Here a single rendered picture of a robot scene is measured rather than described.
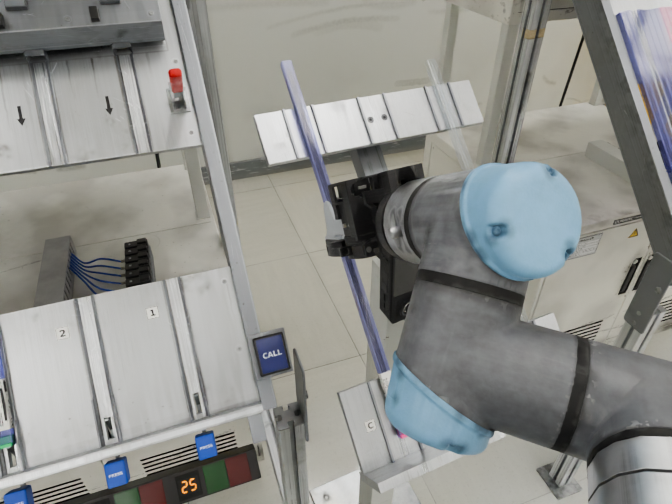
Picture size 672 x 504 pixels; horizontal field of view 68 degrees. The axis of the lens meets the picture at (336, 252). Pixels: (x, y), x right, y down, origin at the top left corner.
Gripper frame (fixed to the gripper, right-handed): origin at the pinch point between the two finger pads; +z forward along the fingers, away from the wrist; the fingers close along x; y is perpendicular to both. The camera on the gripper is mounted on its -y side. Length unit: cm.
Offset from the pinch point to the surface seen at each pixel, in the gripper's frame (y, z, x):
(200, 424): -18.7, 5.1, 22.4
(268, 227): -4, 165, -27
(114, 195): 17, 83, 29
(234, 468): -26.6, 6.4, 19.8
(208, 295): -3.8, 10.5, 17.1
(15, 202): 21, 89, 52
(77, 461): -18.3, 6.0, 36.9
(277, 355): -12.8, 3.4, 11.1
